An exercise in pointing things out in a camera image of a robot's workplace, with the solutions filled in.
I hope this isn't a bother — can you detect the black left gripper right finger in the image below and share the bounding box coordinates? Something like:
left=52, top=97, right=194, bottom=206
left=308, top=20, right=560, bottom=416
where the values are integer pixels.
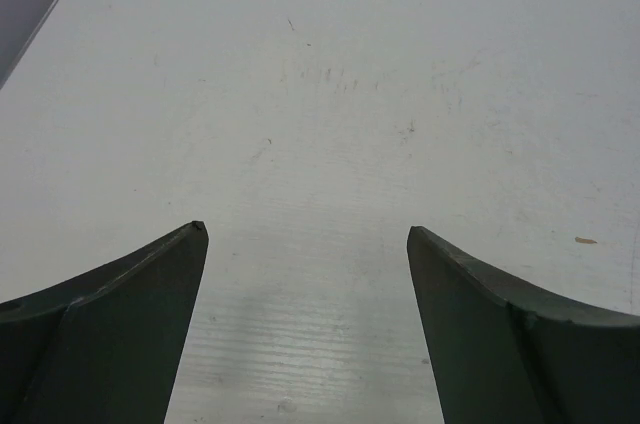
left=407, top=226, right=639, bottom=423

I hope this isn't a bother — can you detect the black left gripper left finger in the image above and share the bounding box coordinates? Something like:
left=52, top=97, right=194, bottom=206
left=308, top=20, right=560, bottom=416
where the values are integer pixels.
left=1, top=221, right=209, bottom=423

